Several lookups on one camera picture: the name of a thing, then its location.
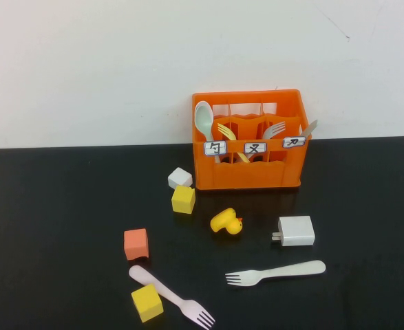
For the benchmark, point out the grey plastic knife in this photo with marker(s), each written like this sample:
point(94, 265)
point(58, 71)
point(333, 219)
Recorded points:
point(310, 128)

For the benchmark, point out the white label with spoon character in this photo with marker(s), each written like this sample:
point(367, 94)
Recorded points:
point(215, 148)

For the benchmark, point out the yellow rubber duck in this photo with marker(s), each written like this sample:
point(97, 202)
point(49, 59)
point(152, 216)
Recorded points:
point(224, 221)

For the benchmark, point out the white label with knife character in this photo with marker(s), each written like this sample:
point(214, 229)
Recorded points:
point(294, 142)

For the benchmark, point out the grey plastic fork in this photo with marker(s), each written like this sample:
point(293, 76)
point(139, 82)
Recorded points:
point(274, 130)

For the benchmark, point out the orange foam cube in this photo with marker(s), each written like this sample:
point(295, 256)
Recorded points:
point(135, 244)

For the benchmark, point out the yellow foam cube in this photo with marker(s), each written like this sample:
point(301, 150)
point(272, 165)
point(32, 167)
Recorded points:
point(147, 303)
point(183, 200)

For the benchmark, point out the white charger plug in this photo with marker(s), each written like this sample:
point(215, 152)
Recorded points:
point(296, 231)

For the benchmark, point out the white plastic fork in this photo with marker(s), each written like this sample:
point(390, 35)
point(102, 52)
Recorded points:
point(291, 269)

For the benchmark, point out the pink plastic fork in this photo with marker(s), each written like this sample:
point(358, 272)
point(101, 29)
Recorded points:
point(184, 302)

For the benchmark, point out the pale green plastic spoon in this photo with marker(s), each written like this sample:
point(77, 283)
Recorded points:
point(203, 118)

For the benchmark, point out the white foam cube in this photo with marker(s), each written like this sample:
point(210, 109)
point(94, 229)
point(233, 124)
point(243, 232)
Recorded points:
point(179, 178)

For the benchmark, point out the yellow plastic fork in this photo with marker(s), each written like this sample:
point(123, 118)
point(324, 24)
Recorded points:
point(226, 131)

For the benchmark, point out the white label with fork character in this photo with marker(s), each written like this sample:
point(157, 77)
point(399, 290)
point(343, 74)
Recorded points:
point(255, 148)

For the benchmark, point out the orange plastic cutlery holder crate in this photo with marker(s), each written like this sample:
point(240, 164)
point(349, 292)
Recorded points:
point(250, 175)

